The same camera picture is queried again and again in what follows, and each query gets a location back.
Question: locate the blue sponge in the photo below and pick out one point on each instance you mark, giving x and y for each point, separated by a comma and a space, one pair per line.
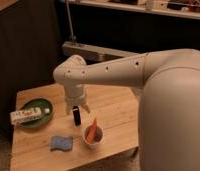
63, 143

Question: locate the thin metal pole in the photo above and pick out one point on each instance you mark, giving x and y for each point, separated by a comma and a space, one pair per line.
72, 36

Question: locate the wooden shelf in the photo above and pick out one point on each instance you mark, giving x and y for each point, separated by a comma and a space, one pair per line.
135, 8

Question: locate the grey metal beam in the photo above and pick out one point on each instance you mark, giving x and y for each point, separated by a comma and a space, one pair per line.
94, 53

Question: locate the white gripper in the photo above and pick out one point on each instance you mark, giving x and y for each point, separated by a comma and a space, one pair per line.
75, 95

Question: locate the black eraser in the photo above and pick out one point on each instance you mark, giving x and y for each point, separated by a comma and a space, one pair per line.
76, 114

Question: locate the green plate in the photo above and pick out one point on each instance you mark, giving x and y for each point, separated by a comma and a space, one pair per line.
42, 103

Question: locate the white toothpaste box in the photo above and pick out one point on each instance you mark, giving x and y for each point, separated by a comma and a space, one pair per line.
26, 115

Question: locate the orange packet in cup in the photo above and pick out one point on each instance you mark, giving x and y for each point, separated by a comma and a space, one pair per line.
92, 131

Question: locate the white paper cup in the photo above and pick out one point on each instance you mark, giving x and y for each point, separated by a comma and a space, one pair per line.
96, 140

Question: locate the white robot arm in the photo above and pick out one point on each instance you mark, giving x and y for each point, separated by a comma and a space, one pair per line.
169, 106

